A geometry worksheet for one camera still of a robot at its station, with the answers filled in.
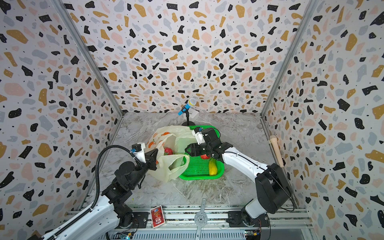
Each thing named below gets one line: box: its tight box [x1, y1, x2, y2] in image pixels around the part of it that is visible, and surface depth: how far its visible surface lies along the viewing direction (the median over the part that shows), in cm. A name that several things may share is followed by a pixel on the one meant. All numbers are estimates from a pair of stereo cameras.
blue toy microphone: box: [177, 97, 197, 116], surface depth 95 cm
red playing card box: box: [150, 205, 166, 229], surface depth 75 cm
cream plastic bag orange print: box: [145, 125, 198, 183], surface depth 80 cm
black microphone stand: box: [181, 109, 196, 126], surface depth 112 cm
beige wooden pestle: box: [269, 135, 284, 168], surface depth 105 cm
